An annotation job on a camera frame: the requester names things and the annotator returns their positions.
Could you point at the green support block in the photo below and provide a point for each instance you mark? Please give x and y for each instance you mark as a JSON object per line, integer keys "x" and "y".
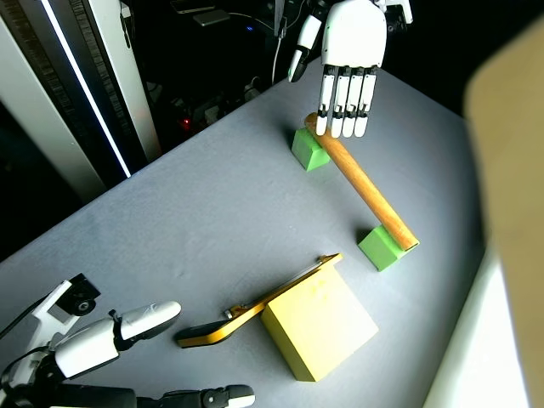
{"x": 308, "y": 153}
{"x": 378, "y": 248}

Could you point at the black wrist camera white bracket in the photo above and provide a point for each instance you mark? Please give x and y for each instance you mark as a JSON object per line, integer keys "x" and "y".
{"x": 83, "y": 297}

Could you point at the round wooden dowel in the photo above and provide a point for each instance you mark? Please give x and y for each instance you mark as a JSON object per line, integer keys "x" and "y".
{"x": 361, "y": 183}

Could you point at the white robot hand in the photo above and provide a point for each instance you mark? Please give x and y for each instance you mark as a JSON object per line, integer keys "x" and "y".
{"x": 89, "y": 348}
{"x": 353, "y": 34}

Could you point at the yellow wooden block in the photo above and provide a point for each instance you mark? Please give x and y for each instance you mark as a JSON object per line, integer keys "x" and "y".
{"x": 319, "y": 327}

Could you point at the white wide panel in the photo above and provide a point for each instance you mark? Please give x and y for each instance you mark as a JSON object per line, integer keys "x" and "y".
{"x": 38, "y": 119}

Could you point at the white power plug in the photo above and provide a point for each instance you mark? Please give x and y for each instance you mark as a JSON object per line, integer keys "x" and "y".
{"x": 251, "y": 89}

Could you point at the grey table cloth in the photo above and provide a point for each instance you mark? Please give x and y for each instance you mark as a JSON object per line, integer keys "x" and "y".
{"x": 212, "y": 221}

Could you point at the white cloth sheet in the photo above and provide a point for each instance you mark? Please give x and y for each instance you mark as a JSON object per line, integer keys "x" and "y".
{"x": 476, "y": 340}

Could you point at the grey flat device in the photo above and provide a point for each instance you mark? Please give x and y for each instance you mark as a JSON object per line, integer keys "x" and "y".
{"x": 210, "y": 18}

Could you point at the white post with light strip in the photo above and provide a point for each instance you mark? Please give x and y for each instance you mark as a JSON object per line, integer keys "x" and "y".
{"x": 119, "y": 85}

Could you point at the tan blurred panel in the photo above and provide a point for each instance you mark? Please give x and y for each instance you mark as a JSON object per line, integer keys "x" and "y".
{"x": 510, "y": 170}

